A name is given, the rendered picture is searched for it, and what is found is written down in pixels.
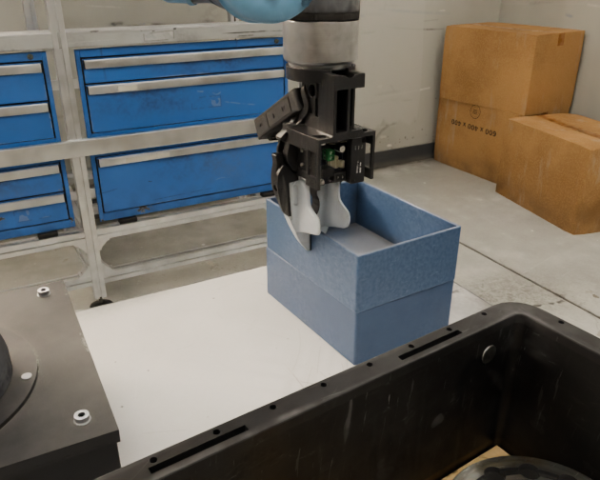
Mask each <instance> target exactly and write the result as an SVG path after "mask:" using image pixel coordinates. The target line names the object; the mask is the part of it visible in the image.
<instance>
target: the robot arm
mask: <svg viewBox="0 0 600 480"><path fill-rule="evenodd" d="M164 1H165V2H168V3H184V4H188V5H190V6H195V5H197V4H203V3H211V4H213V5H215V6H217V7H220V8H222V9H224V10H226V11H227V12H229V13H230V14H231V15H233V16H234V17H236V18H238V19H240V20H242V21H245V22H248V23H253V24H261V23H263V24H276V23H281V22H283V57H284V59H285V60H286V62H288V63H287V64H286V78H287V79H289V80H291V81H296V82H302V88H295V89H292V90H291V91H290V92H288V93H287V94H286V95H285V96H283V97H282V98H281V99H280V100H278V101H277V102H276V103H275V104H273V105H272V106H271V107H270V108H268V109H267V110H266V111H264V112H263V113H262V114H261V115H259V116H258V117H257V118H256V119H254V124H255V127H256V131H257V135H258V139H259V140H261V139H269V140H270V141H274V140H278V145H277V148H276V152H275V153H272V154H271V157H272V168H271V186H272V189H273V192H274V195H275V197H276V199H277V202H278V204H279V207H280V209H281V211H282V212H283V213H284V215H285V217H286V220H287V222H288V224H289V226H290V229H291V231H292V233H293V234H294V236H295V238H296V239H297V240H298V242H299V243H300V244H301V245H302V246H303V247H304V248H305V249H306V250H307V251H309V250H311V237H310V235H311V234H313V235H319V234H320V232H321V231H322V232H324V233H327V230H328V228H329V227H335V228H342V229H344V228H347V227H348V226H349V224H350V213H349V211H348V210H347V208H346V207H345V206H344V204H343V203H342V201H341V198H340V184H341V182H342V181H346V182H348V183H350V184H355V183H359V182H363V181H364V176H365V177H367V178H369V179H373V167H374V150H375V133H376V130H371V129H368V128H365V127H362V126H359V125H357V124H354V108H355V89H357V88H364V87H365V73H364V72H361V71H356V70H355V69H356V65H355V64H354V63H353V62H355V61H356V60H357V59H358V36H359V15H360V0H164ZM366 142H367V143H369V144H370V166H369V167H368V166H365V154H366ZM298 176H301V177H303V178H305V179H306V181H305V180H304V179H301V180H298ZM310 195H311V196H312V204H311V203H310ZM11 377H12V365H11V360H10V353H9V349H8V346H7V344H6V342H5V340H4V338H3V336H2V335H1V334H0V398H1V397H2V395H3V394H4V393H5V391H6V389H7V388H8V386H9V383H10V380H11Z"/></svg>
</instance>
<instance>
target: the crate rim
mask: <svg viewBox="0 0 600 480"><path fill-rule="evenodd" d="M513 323H522V324H525V325H527V326H529V327H530V328H532V329H534V330H537V331H539V332H541V333H542V334H544V335H546V336H548V337H549V338H551V339H553V340H554V341H556V342H558V343H560V344H562V345H564V346H565V347H567V348H569V349H571V350H574V351H576V352H577V353H579V354H581V355H583V356H585V357H587V358H589V360H591V361H593V362H595V363H597V364H599V365H600V338H598V337H596V336H594V335H593V334H591V333H589V332H587V331H585V330H582V329H580V328H578V327H576V326H574V325H573V324H571V323H569V322H567V321H565V320H563V319H561V318H559V317H557V316H555V315H553V314H551V313H549V312H547V311H545V310H542V309H540V308H537V307H535V306H532V305H529V304H524V303H518V302H506V303H499V304H496V305H493V306H491V307H489V308H486V309H484V310H481V311H478V312H476V313H475V314H472V315H470V316H468V317H466V318H463V319H461V320H459V321H456V322H454V323H452V324H449V325H447V326H445V327H444V328H441V329H439V330H435V331H433V332H431V333H429V334H426V335H424V336H422V337H419V338H417V339H415V340H412V341H410V342H408V343H407V344H404V345H402V346H400V347H397V348H395V349H393V350H389V351H387V352H385V353H382V354H380V355H378V356H375V357H373V358H371V359H370V360H367V361H365V362H363V363H360V364H358V365H356V366H354V367H351V368H349V369H347V370H343V371H341V372H338V373H336V374H334V375H333V376H330V377H328V378H326V379H323V380H321V381H319V382H317V383H314V384H312V385H310V386H307V387H305V388H303V389H300V390H298V391H296V392H293V393H291V394H289V395H286V396H284V397H282V398H280V399H277V400H275V401H273V402H270V403H268V404H267V405H264V406H262V407H260V408H258V409H255V410H252V411H249V412H247V413H245V414H243V415H240V416H238V417H236V418H233V419H231V420H229V421H227V422H225V423H223V424H221V425H218V426H216V427H214V428H211V429H209V430H206V431H203V432H201V433H199V434H196V435H194V436H192V437H190V438H188V439H186V440H184V441H181V442H179V443H177V444H174V445H172V446H170V447H168V448H165V449H163V450H160V451H158V452H156V453H153V454H151V455H149V456H147V457H144V458H142V459H140V460H137V461H135V462H133V463H131V464H128V465H126V466H125V467H122V468H120V469H118V470H114V471H112V472H110V473H107V474H105V475H103V476H100V477H98V478H96V479H94V480H182V479H184V478H186V477H188V476H190V475H192V474H195V473H196V472H198V471H200V470H203V469H205V468H207V467H210V466H212V465H214V464H216V463H218V462H220V461H222V460H224V459H227V458H229V457H231V456H233V455H234V454H236V453H238V452H240V451H243V450H246V449H248V448H250V447H252V446H254V445H256V444H259V443H261V442H263V441H265V440H267V439H269V438H271V437H272V436H275V435H277V434H279V433H281V432H283V431H285V430H288V429H291V428H293V427H295V426H297V425H299V424H301V423H303V422H305V421H307V420H310V419H311V418H313V417H315V416H317V415H319V414H321V413H323V412H326V411H328V410H331V409H333V408H335V407H337V406H339V405H342V404H344V403H346V402H348V401H349V400H351V399H353V398H355V397H358V396H360V395H362V394H364V393H366V392H368V391H370V390H374V389H376V388H378V387H380V386H382V385H384V384H386V383H388V382H390V381H392V380H394V379H396V378H398V377H400V376H402V375H404V374H407V373H409V372H411V371H413V370H416V369H418V368H420V367H423V366H425V365H427V364H428V363H430V362H432V361H434V360H436V359H439V358H441V357H443V356H445V355H447V354H449V353H451V352H453V351H456V350H459V349H461V348H463V347H465V346H466V345H468V344H471V343H473V342H475V341H477V340H479V339H481V338H483V337H485V336H488V335H490V334H492V333H494V332H496V331H498V330H500V329H503V328H505V327H507V326H509V325H511V324H513Z"/></svg>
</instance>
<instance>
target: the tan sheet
mask: <svg viewBox="0 0 600 480"><path fill-rule="evenodd" d="M498 456H510V455H509V454H508V453H506V452H505V451H504V450H502V449H501V448H500V447H498V446H495V447H493V448H492V449H490V450H488V451H486V452H484V453H483V454H481V455H480V456H478V457H476V458H475V459H473V460H472V461H470V462H468V464H466V465H464V466H463V467H461V468H460V469H458V470H456V471H454V472H452V473H451V474H449V475H448V476H446V477H444V478H443V479H441V480H452V479H453V478H454V477H455V476H456V475H457V474H458V473H459V472H460V471H462V470H463V469H465V468H466V467H468V466H470V465H472V464H474V463H476V462H479V461H482V460H485V459H489V458H492V457H498Z"/></svg>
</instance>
